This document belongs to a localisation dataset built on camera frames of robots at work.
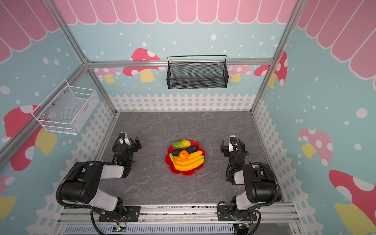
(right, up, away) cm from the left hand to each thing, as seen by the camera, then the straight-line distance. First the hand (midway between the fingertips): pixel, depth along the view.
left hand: (130, 140), depth 93 cm
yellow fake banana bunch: (+39, -14, -5) cm, 41 cm away
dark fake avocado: (+29, -8, -1) cm, 30 cm away
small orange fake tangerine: (+34, -9, -5) cm, 36 cm away
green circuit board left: (+3, -42, -20) cm, 47 cm away
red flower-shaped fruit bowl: (+40, -3, +6) cm, 41 cm away
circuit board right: (+65, -40, -21) cm, 79 cm away
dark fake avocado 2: (+39, -6, +2) cm, 40 cm away
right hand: (+64, +1, -3) cm, 64 cm away
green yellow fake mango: (+33, -2, -1) cm, 33 cm away
